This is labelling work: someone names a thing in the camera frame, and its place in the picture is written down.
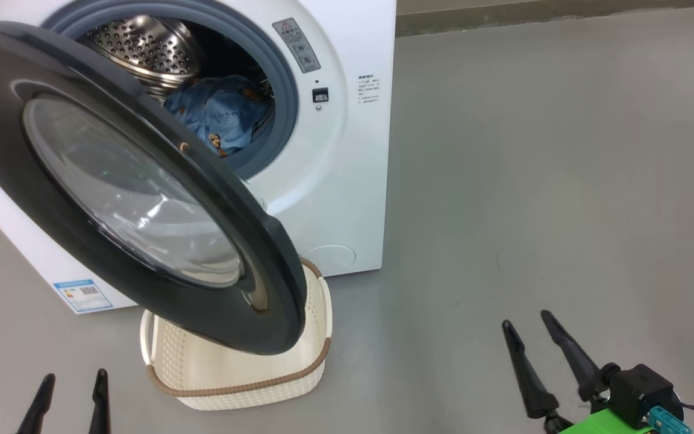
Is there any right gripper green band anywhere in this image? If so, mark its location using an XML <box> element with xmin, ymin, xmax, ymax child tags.
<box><xmin>501</xmin><ymin>309</ymin><xmax>656</xmax><ymax>434</ymax></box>

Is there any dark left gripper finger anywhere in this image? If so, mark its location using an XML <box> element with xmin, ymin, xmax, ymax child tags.
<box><xmin>87</xmin><ymin>368</ymin><xmax>112</xmax><ymax>434</ymax></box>
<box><xmin>15</xmin><ymin>373</ymin><xmax>57</xmax><ymax>434</ymax></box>

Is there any black round washer door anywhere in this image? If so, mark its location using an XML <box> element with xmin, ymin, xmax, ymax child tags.
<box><xmin>0</xmin><ymin>19</ymin><xmax>308</xmax><ymax>356</ymax></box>

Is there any blue cartoon print garment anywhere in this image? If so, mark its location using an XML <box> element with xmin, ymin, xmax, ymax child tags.
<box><xmin>199</xmin><ymin>84</ymin><xmax>276</xmax><ymax>159</ymax></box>

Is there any cream perforated laundry basket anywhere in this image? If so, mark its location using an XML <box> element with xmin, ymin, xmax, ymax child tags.
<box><xmin>139</xmin><ymin>257</ymin><xmax>333</xmax><ymax>412</ymax></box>

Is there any white front-load washing machine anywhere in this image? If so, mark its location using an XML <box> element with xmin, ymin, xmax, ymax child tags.
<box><xmin>0</xmin><ymin>0</ymin><xmax>398</xmax><ymax>316</ymax></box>

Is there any grey rubber door gasket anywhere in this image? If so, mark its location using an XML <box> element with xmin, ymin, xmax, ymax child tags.
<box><xmin>42</xmin><ymin>0</ymin><xmax>299</xmax><ymax>181</ymax></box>

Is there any round drain filter cover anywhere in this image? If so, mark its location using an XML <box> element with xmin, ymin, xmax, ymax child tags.
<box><xmin>301</xmin><ymin>244</ymin><xmax>357</xmax><ymax>272</ymax></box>

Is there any small printed text label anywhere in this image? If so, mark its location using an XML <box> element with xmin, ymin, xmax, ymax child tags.
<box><xmin>357</xmin><ymin>74</ymin><xmax>381</xmax><ymax>105</ymax></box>

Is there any perforated steel washer drum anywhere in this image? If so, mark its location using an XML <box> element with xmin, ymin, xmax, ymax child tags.
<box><xmin>78</xmin><ymin>14</ymin><xmax>204</xmax><ymax>101</ymax></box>

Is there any grey warning sticker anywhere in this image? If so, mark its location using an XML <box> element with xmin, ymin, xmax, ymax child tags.
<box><xmin>272</xmin><ymin>17</ymin><xmax>322</xmax><ymax>75</ymax></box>

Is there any teal right camera connector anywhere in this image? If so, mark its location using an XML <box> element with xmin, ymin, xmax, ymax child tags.
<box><xmin>648</xmin><ymin>405</ymin><xmax>693</xmax><ymax>434</ymax></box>

